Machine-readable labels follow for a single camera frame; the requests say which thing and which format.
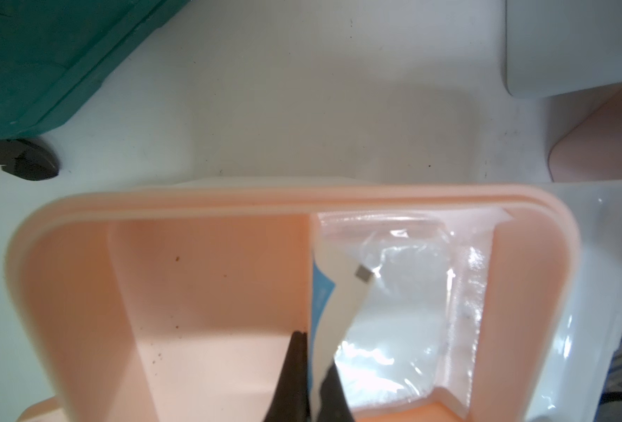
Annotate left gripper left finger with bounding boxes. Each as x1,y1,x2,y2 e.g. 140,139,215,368
264,332,310,422

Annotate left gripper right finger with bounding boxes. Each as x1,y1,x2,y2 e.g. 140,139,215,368
316,363,355,422

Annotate pink tray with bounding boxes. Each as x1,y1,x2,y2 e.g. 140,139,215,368
5,183,580,421

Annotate pink first aid box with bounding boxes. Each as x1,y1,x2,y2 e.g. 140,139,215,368
548,89,622,183

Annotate blue box orange trim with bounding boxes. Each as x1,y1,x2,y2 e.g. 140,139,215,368
505,1,622,98

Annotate orange black pliers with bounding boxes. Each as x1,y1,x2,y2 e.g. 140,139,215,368
0,139,61,181

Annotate green plastic tool case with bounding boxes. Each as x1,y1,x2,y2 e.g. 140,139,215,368
0,0,187,139

